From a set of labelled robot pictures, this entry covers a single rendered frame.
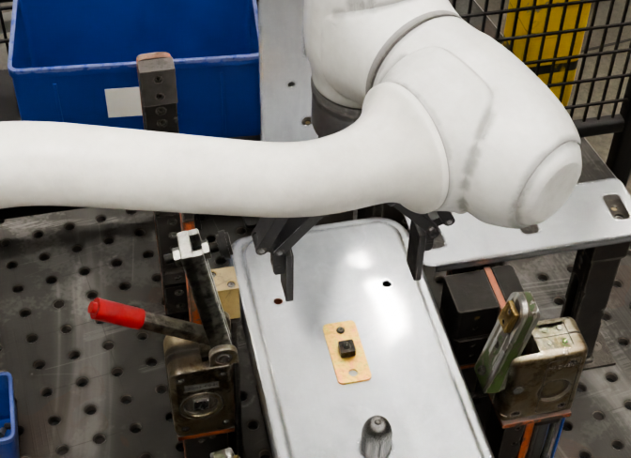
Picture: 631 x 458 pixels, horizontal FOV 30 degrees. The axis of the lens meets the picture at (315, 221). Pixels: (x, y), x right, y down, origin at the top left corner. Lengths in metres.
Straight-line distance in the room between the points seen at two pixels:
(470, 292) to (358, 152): 0.61
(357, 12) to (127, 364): 0.89
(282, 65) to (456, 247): 0.31
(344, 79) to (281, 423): 0.44
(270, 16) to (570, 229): 0.46
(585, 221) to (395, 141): 0.69
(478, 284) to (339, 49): 0.55
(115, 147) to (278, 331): 0.55
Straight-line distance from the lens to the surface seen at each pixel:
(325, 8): 0.94
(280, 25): 1.32
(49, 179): 0.84
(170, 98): 1.38
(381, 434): 1.21
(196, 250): 1.14
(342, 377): 1.29
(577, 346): 1.30
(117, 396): 1.66
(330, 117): 1.02
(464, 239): 1.44
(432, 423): 1.27
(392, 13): 0.92
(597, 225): 1.49
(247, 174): 0.82
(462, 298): 1.41
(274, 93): 1.38
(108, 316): 1.18
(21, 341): 1.75
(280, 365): 1.30
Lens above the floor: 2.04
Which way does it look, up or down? 46 degrees down
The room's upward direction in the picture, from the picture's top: 1 degrees clockwise
